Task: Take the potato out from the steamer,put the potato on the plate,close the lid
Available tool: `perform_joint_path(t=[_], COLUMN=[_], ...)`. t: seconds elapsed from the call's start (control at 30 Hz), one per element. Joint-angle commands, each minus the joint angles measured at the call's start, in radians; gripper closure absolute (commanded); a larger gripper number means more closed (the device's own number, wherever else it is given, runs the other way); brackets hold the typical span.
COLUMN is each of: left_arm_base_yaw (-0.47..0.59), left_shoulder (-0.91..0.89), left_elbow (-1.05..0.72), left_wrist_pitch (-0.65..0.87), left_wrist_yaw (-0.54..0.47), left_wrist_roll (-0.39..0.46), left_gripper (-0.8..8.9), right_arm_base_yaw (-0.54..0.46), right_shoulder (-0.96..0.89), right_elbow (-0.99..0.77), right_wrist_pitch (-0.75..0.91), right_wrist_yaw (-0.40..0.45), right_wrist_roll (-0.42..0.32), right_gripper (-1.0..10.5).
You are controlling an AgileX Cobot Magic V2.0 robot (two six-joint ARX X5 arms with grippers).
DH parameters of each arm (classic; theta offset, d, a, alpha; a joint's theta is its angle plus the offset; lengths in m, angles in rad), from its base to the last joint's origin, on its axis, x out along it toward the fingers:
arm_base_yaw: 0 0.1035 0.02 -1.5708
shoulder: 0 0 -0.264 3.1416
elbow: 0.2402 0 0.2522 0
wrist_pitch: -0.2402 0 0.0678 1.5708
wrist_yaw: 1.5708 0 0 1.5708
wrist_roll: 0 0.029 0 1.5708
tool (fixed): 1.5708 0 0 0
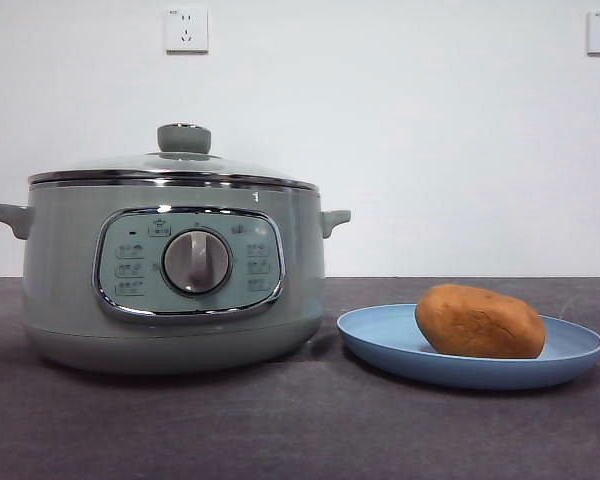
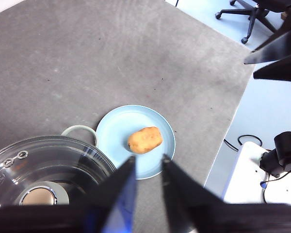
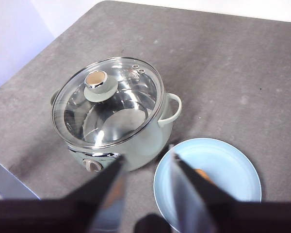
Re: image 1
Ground glass lid with green knob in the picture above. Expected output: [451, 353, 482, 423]
[27, 122, 320, 192]

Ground brown potato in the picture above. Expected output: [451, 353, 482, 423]
[414, 283, 547, 360]

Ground blue plate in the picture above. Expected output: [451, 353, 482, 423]
[335, 302, 600, 391]

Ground pale green electric steamer pot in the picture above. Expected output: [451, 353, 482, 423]
[0, 180, 353, 377]

